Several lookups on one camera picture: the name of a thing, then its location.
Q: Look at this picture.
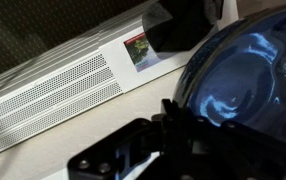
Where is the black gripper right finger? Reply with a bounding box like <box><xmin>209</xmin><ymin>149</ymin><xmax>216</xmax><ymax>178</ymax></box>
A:
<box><xmin>189</xmin><ymin>116</ymin><xmax>286</xmax><ymax>180</ymax></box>

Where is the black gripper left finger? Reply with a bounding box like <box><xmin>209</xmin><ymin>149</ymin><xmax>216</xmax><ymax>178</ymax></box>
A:
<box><xmin>67</xmin><ymin>98</ymin><xmax>191</xmax><ymax>180</ymax></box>

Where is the dark blue ceramic bowl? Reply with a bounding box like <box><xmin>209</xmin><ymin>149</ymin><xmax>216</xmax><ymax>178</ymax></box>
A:
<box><xmin>172</xmin><ymin>3</ymin><xmax>286</xmax><ymax>145</ymax></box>

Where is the white perforated heater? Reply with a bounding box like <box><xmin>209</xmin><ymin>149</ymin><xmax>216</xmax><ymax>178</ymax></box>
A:
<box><xmin>0</xmin><ymin>0</ymin><xmax>241</xmax><ymax>161</ymax></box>

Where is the colourful heater label sticker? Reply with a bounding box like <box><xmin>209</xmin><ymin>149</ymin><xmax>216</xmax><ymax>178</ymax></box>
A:
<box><xmin>123</xmin><ymin>32</ymin><xmax>164</xmax><ymax>73</ymax></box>

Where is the black and grey sock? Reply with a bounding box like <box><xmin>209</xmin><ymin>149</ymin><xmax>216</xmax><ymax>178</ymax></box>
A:
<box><xmin>141</xmin><ymin>0</ymin><xmax>225</xmax><ymax>54</ymax></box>

